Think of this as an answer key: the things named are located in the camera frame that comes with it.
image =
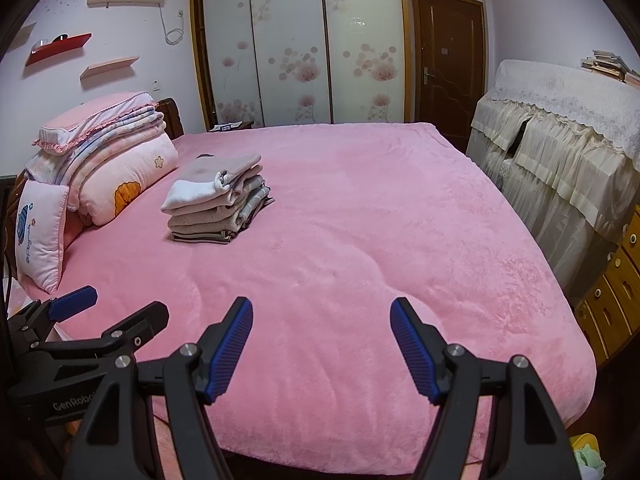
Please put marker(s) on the small pink embroidered cushion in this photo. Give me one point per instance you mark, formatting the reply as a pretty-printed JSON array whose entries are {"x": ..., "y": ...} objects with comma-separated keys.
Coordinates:
[{"x": 40, "y": 235}]

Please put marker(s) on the striped knit sweater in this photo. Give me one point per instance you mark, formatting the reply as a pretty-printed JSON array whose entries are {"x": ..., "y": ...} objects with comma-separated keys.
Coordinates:
[{"x": 210, "y": 175}]

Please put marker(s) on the pink ruffled pillow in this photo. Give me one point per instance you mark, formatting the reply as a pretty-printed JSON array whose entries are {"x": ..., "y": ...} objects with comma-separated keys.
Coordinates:
[{"x": 90, "y": 120}]

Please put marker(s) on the light wooden wall shelf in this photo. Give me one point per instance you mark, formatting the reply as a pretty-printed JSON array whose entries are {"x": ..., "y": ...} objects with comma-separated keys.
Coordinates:
[{"x": 110, "y": 67}]

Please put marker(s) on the grey-brown folded garment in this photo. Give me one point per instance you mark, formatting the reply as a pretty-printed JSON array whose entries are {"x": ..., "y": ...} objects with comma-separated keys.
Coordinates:
[{"x": 200, "y": 237}]

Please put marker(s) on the white lace cover cloth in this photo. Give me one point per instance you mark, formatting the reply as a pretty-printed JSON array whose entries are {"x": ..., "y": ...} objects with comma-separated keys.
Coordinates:
[{"x": 560, "y": 90}]

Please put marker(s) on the brown wooden door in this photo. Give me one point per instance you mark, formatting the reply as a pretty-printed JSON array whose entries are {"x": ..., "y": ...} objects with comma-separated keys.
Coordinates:
[{"x": 450, "y": 60}]

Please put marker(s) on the yellow basket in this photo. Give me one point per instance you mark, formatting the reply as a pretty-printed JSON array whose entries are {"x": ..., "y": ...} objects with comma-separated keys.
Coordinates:
[{"x": 582, "y": 442}]

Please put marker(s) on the folded grey-green clothes stack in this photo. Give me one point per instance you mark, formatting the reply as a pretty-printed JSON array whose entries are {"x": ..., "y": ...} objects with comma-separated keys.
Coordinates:
[{"x": 255, "y": 200}]

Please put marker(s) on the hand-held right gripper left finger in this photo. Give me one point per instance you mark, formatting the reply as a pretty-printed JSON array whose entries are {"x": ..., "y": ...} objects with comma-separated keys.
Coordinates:
[{"x": 230, "y": 350}]

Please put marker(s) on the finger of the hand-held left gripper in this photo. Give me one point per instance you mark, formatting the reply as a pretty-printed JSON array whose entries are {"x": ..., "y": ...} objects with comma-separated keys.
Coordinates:
[
  {"x": 145, "y": 320},
  {"x": 75, "y": 300}
]

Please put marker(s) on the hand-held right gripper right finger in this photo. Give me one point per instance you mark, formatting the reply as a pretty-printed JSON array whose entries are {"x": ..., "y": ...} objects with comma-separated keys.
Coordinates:
[{"x": 415, "y": 350}]

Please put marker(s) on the pale green white cloth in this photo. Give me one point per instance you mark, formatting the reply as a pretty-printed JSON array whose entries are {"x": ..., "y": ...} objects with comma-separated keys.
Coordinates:
[{"x": 590, "y": 462}]

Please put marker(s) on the floral sliding door wardrobe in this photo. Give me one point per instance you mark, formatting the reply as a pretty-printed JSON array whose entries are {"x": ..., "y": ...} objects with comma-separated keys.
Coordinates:
[{"x": 300, "y": 45}]

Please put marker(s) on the pink bed blanket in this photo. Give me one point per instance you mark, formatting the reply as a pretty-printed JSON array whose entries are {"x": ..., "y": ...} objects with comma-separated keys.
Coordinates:
[{"x": 350, "y": 210}]

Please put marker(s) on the beige folded garment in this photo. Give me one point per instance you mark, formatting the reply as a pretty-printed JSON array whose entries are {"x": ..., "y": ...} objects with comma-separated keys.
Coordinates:
[{"x": 205, "y": 220}]

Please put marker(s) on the wooden drawer cabinet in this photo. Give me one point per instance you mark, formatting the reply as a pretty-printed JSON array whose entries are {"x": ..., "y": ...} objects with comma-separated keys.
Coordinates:
[{"x": 615, "y": 300}]

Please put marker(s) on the bedside table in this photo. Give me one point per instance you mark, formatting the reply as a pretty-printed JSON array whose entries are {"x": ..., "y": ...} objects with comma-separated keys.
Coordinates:
[{"x": 230, "y": 127}]

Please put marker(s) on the pastel striped folded quilt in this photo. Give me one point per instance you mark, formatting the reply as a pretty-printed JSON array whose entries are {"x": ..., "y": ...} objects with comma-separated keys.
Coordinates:
[{"x": 100, "y": 145}]

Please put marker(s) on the red wall shelf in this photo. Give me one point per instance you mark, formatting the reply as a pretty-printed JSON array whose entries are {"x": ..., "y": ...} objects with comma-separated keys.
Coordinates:
[{"x": 57, "y": 49}]

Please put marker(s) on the stack of books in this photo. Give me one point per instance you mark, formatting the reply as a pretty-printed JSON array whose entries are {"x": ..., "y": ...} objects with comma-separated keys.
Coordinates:
[{"x": 607, "y": 65}]

